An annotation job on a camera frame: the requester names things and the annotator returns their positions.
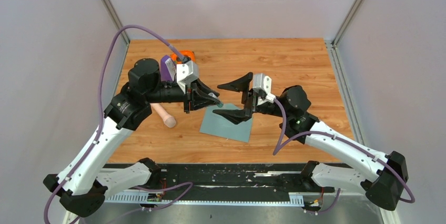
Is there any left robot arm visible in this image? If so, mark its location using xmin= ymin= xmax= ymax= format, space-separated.
xmin=43 ymin=58 xmax=220 ymax=218

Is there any purple stand with device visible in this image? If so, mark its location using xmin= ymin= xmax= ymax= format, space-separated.
xmin=160 ymin=55 xmax=177 ymax=83

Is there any aluminium frame rail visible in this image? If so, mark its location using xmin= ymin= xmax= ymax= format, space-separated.
xmin=80 ymin=182 xmax=392 ymax=223

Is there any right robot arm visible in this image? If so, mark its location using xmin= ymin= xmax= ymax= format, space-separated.
xmin=215 ymin=73 xmax=409 ymax=211

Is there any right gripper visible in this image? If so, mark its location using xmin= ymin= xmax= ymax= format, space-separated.
xmin=212 ymin=73 xmax=289 ymax=124

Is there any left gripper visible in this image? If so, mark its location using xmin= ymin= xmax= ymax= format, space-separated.
xmin=146 ymin=76 xmax=220 ymax=113

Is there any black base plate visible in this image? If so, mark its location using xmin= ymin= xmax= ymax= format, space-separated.
xmin=120 ymin=162 xmax=336 ymax=204

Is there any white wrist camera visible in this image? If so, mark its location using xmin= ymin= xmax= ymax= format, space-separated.
xmin=252 ymin=73 xmax=276 ymax=105
xmin=176 ymin=60 xmax=199 ymax=94

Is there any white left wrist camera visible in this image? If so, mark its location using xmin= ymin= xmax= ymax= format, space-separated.
xmin=176 ymin=60 xmax=199 ymax=94

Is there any grey-green envelope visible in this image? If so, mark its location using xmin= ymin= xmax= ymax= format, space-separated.
xmin=199 ymin=106 xmax=254 ymax=143

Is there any pink toy microphone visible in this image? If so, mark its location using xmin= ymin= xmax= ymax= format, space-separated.
xmin=150 ymin=103 xmax=177 ymax=128

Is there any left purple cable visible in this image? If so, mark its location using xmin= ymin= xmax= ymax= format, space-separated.
xmin=43 ymin=24 xmax=194 ymax=224

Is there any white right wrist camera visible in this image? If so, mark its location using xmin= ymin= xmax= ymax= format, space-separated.
xmin=252 ymin=73 xmax=276 ymax=105

